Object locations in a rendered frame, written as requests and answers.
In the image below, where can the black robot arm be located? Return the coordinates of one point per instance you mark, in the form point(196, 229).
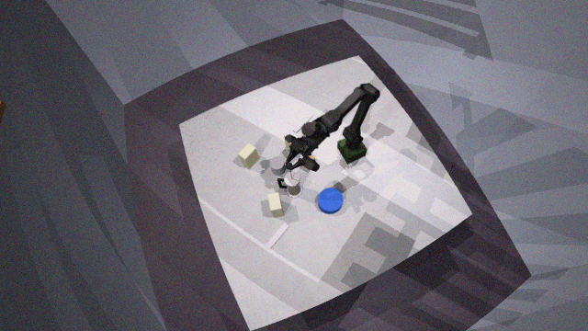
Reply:
point(320, 129)

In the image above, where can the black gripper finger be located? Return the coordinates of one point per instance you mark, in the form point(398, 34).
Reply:
point(291, 155)
point(299, 163)

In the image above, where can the blue round button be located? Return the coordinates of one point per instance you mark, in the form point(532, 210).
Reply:
point(330, 201)

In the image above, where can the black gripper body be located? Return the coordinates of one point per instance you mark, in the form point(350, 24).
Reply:
point(311, 164)

